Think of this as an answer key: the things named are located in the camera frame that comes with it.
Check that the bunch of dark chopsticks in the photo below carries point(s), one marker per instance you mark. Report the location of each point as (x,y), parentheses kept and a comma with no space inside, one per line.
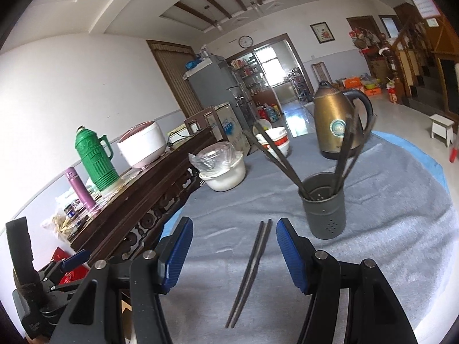
(343,157)

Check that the wooden stair railing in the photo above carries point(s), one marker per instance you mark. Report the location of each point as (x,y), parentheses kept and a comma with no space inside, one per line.
(398,64)

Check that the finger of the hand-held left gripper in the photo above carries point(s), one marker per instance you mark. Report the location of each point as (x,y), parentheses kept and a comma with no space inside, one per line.
(59,290)
(75,258)

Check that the grey refrigerator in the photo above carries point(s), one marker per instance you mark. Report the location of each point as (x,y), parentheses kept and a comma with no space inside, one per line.
(211,86)

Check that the purple thermos bottle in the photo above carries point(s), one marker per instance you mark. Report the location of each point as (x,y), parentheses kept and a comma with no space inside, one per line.
(80,190)

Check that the white disc yellow centre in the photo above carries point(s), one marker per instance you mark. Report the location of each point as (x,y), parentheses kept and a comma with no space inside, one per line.
(264,124)

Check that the blue plastic bag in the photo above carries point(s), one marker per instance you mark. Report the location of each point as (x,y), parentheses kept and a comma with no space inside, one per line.
(192,64)

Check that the blue tablecloth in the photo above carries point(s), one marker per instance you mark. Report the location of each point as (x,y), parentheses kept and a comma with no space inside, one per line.
(430,161)

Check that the white chest freezer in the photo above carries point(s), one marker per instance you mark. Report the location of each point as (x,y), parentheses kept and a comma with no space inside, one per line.
(224,122)

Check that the plain white bowl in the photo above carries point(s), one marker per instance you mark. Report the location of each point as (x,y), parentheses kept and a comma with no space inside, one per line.
(276,132)

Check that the red box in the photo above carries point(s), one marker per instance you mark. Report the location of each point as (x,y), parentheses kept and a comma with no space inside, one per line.
(71,277)

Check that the wooden chair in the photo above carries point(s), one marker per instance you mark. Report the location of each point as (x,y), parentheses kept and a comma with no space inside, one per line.
(319,71)

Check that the brown door curtain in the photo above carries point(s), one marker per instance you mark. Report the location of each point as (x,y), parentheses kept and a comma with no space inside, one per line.
(175,75)

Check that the dark wooden chopstick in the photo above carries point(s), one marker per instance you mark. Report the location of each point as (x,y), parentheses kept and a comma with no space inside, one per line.
(246,268)
(254,268)

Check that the gold electric kettle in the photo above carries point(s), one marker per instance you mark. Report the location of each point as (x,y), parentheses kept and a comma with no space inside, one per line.
(333,122)

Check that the dark carved wooden sideboard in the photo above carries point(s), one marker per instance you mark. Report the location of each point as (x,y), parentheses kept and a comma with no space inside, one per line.
(143,193)

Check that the white stool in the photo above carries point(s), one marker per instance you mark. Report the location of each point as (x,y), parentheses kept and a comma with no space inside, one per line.
(441,123)

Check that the grey metal chopstick holder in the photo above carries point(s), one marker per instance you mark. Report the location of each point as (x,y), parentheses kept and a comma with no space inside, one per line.
(322,211)

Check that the white rice cooker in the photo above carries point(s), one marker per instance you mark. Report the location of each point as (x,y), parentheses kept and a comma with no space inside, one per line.
(143,147)

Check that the glass display shelf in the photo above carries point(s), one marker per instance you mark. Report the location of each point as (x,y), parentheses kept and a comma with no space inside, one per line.
(247,79)

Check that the framed picture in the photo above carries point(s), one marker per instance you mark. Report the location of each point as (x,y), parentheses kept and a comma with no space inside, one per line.
(322,33)

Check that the clear plastic bag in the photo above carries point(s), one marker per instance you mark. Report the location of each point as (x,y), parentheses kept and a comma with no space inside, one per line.
(215,157)

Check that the wooden door frame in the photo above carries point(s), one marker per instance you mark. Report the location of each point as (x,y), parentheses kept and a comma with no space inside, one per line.
(296,53)

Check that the orange box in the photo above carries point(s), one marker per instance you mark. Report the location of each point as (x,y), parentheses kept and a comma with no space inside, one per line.
(353,83)

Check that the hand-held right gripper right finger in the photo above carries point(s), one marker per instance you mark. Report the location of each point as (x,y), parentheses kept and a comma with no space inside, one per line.
(290,254)

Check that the wooden bench back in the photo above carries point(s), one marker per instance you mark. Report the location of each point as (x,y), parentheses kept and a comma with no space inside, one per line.
(195,120)

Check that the green thermos jug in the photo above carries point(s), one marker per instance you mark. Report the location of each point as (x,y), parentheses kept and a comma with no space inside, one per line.
(95,161)

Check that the white basin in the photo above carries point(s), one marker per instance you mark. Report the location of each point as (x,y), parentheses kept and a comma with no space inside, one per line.
(224,181)

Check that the blue water jug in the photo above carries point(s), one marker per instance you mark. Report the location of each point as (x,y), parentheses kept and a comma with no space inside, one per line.
(273,114)

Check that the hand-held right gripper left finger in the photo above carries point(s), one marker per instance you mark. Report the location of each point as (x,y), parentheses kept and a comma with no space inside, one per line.
(177,254)

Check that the round wall clock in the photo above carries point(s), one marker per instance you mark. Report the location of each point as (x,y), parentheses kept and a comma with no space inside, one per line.
(245,41)

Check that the grey towel tablecloth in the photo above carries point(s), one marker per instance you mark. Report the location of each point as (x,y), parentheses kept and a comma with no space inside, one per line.
(387,222)

